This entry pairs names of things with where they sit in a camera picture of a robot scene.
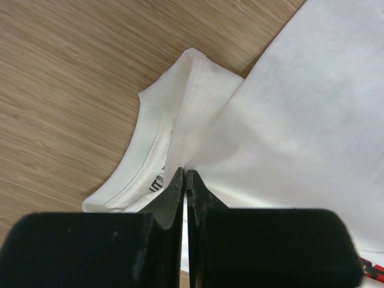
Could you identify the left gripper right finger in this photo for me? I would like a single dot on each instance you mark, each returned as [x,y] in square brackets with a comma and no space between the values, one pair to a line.
[231,247]

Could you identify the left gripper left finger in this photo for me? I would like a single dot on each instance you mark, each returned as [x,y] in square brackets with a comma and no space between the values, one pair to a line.
[57,249]

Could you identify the white t shirt red print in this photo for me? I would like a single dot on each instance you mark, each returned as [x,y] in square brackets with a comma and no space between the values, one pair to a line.
[303,130]

